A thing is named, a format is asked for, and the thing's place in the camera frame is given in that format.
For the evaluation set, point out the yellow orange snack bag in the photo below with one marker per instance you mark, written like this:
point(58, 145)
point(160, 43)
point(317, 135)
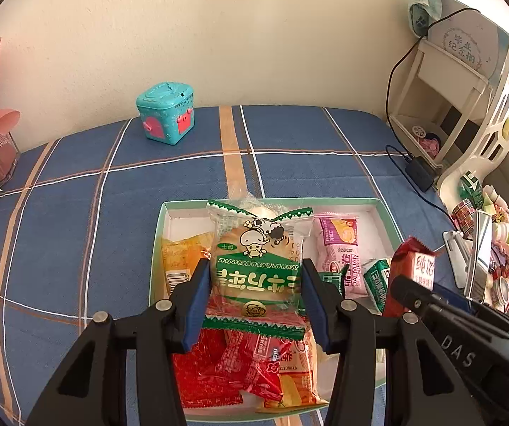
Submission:
point(180, 258)

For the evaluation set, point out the dark green snack pack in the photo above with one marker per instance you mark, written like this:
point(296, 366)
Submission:
point(336, 279)

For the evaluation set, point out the white wooden shelf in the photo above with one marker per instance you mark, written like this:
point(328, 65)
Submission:
point(469, 133)

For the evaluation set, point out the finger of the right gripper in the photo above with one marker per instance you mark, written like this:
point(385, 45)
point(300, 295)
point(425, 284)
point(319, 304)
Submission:
point(454, 299)
point(410, 296)

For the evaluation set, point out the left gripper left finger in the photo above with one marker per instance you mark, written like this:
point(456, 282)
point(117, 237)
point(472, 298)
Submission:
point(89, 385)

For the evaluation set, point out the blue plaid tablecloth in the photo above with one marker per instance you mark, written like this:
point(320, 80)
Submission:
point(77, 220)

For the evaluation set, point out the round white sign board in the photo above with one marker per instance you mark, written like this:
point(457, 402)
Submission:
point(473, 39)

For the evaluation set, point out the white green cracker pack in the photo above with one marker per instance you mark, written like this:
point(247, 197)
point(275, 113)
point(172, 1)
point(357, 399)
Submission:
point(376, 276)

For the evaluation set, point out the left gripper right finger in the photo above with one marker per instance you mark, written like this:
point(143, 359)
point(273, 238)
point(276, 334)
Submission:
point(423, 387)

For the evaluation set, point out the orange roll cake pack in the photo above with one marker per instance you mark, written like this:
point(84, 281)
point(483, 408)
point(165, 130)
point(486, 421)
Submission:
point(298, 378)

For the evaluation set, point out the red patterned packet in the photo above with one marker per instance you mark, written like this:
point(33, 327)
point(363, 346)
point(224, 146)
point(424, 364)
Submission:
point(198, 383)

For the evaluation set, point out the round bun clear wrapper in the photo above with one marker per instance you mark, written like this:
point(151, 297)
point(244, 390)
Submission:
point(258, 207)

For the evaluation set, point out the red crinkled snack packet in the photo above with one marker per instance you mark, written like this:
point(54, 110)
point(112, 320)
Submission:
point(251, 363)

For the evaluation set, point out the teal toy house box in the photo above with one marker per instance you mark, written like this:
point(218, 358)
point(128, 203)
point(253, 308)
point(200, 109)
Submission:
point(167, 111)

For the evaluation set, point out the colourful trinkets pile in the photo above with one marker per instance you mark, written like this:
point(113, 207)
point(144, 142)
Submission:
point(474, 196)

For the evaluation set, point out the black power adapter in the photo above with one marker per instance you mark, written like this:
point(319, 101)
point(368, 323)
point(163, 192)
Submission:
point(420, 173)

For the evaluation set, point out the red white snack box pack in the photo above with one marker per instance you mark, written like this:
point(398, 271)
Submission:
point(414, 261)

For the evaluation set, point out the round cookie green wrapper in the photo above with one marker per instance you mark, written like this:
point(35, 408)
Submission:
point(255, 269)

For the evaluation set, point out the pink snack pack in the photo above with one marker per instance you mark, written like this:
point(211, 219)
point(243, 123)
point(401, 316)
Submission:
point(338, 252)

